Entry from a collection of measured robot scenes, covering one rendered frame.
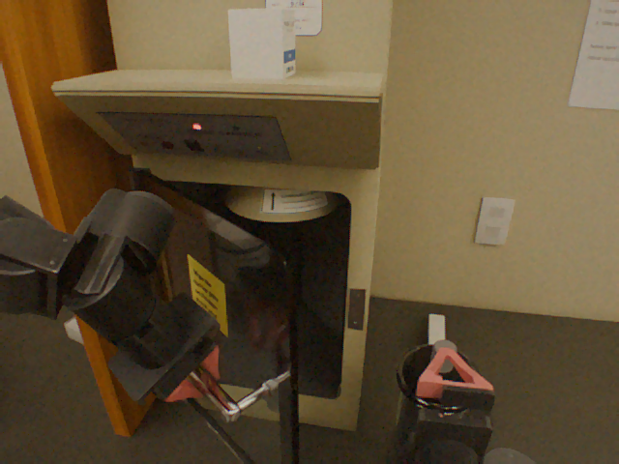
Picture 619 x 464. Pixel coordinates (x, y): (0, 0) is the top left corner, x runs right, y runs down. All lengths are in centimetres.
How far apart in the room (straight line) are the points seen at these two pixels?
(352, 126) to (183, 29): 23
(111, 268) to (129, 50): 29
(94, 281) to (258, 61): 24
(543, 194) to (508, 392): 42
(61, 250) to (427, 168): 76
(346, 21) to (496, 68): 50
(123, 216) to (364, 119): 23
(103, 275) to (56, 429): 56
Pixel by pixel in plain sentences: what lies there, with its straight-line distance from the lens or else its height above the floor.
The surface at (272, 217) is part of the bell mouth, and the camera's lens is 56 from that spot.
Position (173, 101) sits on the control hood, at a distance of 42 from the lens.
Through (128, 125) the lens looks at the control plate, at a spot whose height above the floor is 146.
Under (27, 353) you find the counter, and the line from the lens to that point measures 107.
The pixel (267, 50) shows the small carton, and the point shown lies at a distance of 40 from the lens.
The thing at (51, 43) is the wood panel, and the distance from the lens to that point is 57.
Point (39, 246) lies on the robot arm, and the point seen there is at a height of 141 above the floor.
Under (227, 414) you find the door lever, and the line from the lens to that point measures 46.
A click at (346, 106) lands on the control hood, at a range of 37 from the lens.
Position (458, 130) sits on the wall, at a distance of 93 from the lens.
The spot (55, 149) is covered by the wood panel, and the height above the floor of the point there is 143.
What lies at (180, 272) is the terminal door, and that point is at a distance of 54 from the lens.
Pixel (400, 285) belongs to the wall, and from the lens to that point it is 108.
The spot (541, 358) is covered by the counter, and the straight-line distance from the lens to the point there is 101.
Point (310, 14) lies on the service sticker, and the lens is 48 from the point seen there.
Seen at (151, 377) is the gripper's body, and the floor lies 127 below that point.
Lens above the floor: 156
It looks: 27 degrees down
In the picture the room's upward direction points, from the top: straight up
